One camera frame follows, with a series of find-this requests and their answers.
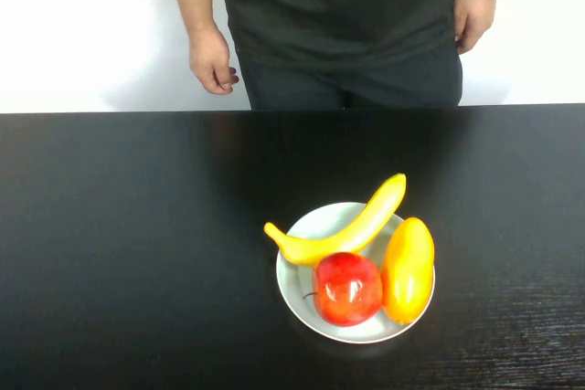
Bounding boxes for person's right hand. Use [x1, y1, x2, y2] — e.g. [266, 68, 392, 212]
[189, 24, 240, 96]

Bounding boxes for person's left hand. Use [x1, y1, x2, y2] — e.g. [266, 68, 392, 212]
[452, 0, 497, 56]

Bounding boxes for yellow plastic banana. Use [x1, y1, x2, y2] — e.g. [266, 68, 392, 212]
[263, 173, 408, 269]

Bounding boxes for black t-shirt torso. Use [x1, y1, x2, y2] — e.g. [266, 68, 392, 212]
[218, 0, 534, 73]

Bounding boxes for dark trousers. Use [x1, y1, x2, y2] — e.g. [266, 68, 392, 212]
[237, 39, 463, 111]

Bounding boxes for white round bowl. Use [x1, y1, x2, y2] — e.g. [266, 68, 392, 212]
[275, 201, 436, 345]

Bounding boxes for red plastic apple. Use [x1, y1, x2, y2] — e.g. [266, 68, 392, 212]
[302, 251, 384, 328]

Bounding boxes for orange yellow plastic mango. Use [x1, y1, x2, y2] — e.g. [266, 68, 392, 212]
[380, 216, 435, 325]

